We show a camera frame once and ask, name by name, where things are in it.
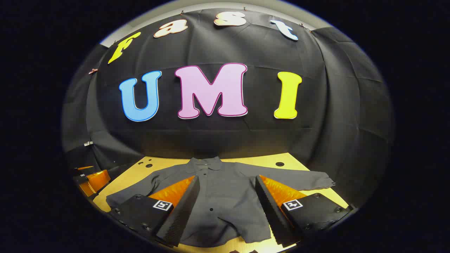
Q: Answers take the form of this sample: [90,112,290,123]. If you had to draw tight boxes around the black backdrop cloth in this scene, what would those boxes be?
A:
[62,8,394,208]

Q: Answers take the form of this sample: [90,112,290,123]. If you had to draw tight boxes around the grey button shirt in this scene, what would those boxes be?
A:
[105,156,336,247]

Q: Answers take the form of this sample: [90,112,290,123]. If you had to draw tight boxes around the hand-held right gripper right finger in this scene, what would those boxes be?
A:
[255,175,354,248]

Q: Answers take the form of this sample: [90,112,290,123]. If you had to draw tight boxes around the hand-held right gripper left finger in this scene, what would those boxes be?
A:
[107,175,201,247]

